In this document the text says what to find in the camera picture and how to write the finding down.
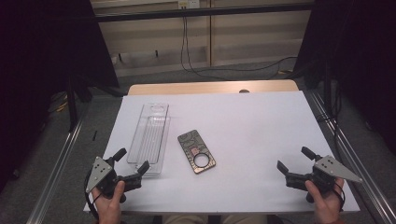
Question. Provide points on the white wall outlet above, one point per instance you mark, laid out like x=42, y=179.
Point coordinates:
x=189, y=3

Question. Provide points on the black horizontal bar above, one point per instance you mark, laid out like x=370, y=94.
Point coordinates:
x=218, y=11

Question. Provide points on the clear plastic tray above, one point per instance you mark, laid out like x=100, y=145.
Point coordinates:
x=149, y=137

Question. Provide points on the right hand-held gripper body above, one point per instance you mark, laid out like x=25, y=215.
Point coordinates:
x=330, y=166

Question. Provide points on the black metal stand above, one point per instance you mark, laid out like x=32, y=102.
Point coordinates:
x=71, y=102

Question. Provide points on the aluminium floor rail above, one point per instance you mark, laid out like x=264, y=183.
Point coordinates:
x=348, y=149
x=53, y=177

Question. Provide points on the black curtain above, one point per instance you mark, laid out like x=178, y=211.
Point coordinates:
x=367, y=46
x=37, y=46

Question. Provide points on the white table cover sheet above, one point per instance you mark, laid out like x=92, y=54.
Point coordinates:
x=249, y=140

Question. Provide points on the dark table grommet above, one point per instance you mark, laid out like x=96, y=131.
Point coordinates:
x=243, y=91

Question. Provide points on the small black floor object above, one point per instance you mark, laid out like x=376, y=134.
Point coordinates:
x=94, y=135

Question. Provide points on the person's right hand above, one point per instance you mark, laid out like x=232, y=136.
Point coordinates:
x=327, y=208

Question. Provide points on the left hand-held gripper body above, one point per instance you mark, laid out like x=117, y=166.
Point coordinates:
x=99, y=172

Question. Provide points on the person's left hand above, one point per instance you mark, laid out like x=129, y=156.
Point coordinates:
x=109, y=208

